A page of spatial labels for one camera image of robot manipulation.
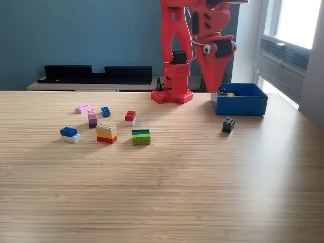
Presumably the yellow toy digger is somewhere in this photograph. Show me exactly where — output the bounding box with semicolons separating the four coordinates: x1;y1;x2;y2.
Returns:
217;86;236;98

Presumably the blue plastic bin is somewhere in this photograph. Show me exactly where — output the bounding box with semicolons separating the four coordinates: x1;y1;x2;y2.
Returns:
210;83;269;116

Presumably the red and white brick stack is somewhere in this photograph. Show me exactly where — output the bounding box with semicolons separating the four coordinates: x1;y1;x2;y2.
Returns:
125;110;137;127

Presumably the black brick stack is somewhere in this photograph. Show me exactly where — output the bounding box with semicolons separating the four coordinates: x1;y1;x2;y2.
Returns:
222;116;236;134

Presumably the grey radiator unit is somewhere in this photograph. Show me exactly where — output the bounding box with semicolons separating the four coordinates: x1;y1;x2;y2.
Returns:
257;35;311;104

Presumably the bright window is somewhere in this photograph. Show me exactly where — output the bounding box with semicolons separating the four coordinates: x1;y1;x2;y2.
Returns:
263;0;324;50

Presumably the green brick stack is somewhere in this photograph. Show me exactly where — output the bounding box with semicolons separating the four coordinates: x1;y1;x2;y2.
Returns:
131;129;151;146

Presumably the tan yellow red brick stack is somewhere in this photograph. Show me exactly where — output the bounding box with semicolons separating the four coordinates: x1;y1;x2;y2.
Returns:
95;123;118;144

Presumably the pink purple brick stack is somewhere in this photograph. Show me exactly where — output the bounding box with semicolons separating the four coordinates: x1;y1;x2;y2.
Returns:
87;109;98;129

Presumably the blue and white brick stack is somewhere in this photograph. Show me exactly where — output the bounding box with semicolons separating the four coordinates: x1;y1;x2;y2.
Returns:
60;127;82;144

